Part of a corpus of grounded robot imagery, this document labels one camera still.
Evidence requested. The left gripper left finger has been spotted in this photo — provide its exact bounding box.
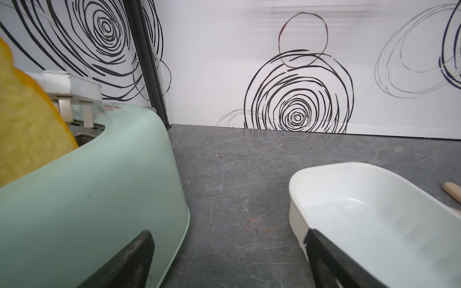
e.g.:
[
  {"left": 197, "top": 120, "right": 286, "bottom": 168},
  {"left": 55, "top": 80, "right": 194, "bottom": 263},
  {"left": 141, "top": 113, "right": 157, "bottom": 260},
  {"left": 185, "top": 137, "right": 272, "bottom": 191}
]
[{"left": 79, "top": 230, "right": 155, "bottom": 288}]

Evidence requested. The green toaster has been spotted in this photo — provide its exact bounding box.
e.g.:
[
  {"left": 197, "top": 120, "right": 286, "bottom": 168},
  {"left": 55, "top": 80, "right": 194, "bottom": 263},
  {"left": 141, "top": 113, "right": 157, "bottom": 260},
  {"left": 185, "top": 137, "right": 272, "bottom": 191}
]
[{"left": 1, "top": 103, "right": 190, "bottom": 288}]

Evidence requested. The white plastic storage box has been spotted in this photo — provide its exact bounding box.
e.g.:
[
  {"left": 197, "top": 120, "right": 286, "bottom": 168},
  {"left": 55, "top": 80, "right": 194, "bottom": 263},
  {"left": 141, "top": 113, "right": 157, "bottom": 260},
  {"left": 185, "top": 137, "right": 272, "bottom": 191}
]
[{"left": 289, "top": 162, "right": 461, "bottom": 288}]

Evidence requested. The white toaster plug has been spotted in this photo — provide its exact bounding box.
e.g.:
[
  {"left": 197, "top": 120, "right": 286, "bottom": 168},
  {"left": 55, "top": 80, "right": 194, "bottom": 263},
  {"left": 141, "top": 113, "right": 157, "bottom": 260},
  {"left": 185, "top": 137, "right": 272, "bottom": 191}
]
[{"left": 27, "top": 70, "right": 102, "bottom": 129}]

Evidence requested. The orange toast slice right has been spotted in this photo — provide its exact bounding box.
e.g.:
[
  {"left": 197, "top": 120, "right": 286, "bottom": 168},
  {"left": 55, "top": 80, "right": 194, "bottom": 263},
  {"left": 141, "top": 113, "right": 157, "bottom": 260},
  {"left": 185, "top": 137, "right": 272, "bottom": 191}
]
[{"left": 1, "top": 40, "right": 79, "bottom": 187}]

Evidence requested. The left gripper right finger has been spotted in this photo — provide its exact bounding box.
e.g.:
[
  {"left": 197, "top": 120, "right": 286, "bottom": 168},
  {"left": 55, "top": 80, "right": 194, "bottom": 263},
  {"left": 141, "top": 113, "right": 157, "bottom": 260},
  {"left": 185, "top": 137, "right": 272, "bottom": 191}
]
[{"left": 303, "top": 229, "right": 385, "bottom": 288}]

